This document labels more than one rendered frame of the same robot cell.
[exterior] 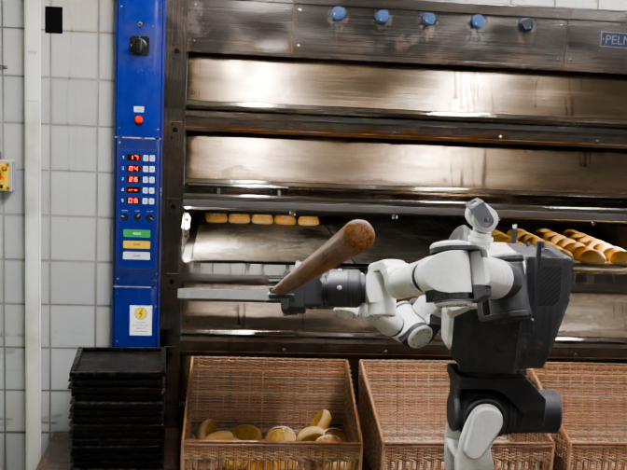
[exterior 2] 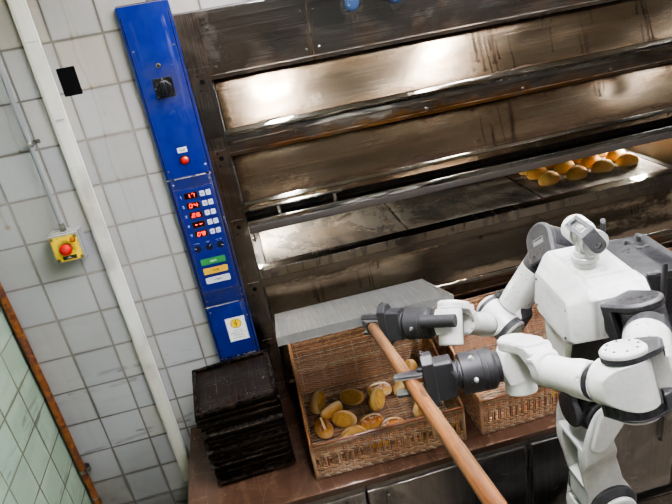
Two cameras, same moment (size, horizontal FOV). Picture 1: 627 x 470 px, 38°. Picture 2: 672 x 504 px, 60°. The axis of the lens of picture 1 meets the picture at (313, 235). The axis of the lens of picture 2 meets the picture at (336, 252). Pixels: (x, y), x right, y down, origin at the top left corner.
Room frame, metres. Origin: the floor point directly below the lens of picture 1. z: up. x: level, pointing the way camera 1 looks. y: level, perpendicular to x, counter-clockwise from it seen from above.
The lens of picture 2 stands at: (1.03, 0.19, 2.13)
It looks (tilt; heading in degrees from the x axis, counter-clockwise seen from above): 25 degrees down; 359
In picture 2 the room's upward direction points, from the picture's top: 10 degrees counter-clockwise
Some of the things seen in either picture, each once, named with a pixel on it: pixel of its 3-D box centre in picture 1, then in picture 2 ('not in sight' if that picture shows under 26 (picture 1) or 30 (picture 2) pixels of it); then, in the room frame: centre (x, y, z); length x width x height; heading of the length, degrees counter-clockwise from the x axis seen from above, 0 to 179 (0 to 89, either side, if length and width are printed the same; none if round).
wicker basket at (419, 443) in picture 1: (449, 420); (519, 349); (2.88, -0.48, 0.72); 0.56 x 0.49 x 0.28; 97
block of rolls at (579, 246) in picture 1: (551, 244); (556, 154); (3.64, -0.98, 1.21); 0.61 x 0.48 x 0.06; 6
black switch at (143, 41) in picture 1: (139, 37); (162, 80); (2.97, 0.59, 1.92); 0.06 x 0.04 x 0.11; 96
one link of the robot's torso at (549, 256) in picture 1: (500, 300); (608, 306); (2.25, -0.48, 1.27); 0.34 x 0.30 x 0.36; 0
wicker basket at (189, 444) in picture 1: (270, 418); (371, 388); (2.81, 0.11, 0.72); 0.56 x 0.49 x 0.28; 95
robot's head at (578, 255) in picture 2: (480, 221); (583, 238); (2.25, -0.42, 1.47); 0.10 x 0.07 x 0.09; 0
